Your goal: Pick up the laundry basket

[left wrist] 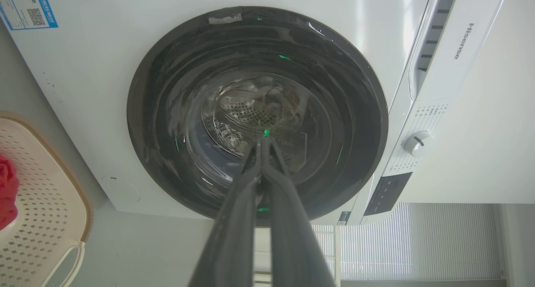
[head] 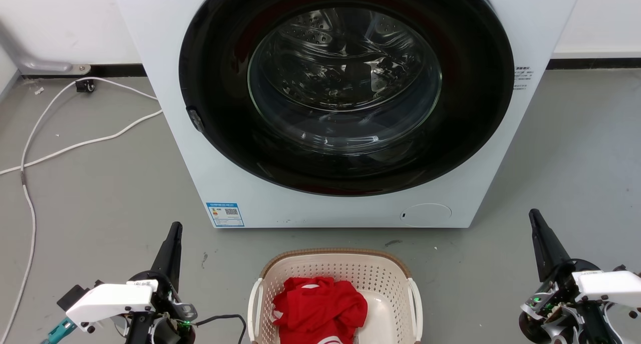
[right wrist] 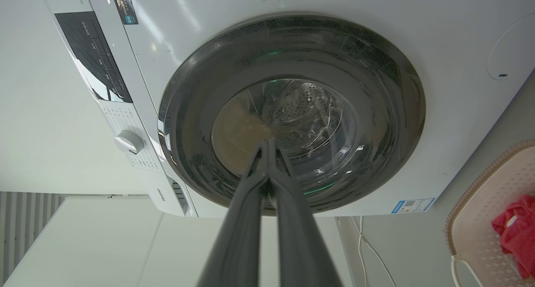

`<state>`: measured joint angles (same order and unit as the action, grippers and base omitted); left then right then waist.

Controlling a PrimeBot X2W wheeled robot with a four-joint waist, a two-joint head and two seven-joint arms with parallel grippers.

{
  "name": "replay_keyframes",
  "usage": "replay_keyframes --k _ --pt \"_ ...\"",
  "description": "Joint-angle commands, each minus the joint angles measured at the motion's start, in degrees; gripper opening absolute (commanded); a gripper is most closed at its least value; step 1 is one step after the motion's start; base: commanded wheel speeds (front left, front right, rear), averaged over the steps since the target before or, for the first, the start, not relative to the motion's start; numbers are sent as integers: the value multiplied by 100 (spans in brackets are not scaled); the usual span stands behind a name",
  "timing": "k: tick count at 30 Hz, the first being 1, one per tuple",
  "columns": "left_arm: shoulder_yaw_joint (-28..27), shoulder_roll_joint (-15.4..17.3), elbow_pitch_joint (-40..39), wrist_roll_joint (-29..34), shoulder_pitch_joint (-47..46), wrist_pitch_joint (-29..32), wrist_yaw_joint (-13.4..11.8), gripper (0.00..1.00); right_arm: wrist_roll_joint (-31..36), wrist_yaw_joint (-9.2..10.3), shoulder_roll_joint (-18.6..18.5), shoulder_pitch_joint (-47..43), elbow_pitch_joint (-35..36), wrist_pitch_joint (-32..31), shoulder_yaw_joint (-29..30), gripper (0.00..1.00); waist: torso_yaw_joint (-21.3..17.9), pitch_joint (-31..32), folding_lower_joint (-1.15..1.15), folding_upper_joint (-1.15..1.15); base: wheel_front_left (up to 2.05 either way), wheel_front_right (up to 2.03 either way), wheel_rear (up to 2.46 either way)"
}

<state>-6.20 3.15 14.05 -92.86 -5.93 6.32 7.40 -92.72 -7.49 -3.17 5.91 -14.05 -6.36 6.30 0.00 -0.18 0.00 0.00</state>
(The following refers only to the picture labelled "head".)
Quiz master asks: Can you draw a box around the white front-load washing machine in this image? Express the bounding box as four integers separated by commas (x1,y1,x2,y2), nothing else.
111,0,585,229

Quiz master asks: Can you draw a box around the black round washer door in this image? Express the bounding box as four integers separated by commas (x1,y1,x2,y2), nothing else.
178,0,515,197

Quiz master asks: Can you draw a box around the round white filter cover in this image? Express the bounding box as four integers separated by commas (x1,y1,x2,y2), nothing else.
400,203,452,228

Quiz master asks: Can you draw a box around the thin black left gripper cable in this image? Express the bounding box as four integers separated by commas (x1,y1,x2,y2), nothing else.
194,314,248,344

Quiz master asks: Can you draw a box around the cream perforated laundry basket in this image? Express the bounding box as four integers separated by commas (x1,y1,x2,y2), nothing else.
247,248,424,344

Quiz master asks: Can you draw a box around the blue energy label sticker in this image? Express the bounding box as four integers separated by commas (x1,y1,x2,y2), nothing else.
206,202,245,228

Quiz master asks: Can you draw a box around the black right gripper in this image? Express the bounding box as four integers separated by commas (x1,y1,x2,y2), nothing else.
518,209,641,344

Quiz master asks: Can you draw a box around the thin white power cable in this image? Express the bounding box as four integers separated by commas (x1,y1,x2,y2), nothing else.
0,77,159,344

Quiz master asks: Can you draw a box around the red garment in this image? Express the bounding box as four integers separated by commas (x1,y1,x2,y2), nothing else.
271,277,369,344

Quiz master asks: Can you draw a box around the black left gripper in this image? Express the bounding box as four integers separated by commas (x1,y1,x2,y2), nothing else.
124,222,198,344

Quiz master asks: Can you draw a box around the teal connector plug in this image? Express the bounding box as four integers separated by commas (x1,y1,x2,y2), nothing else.
40,318,78,344

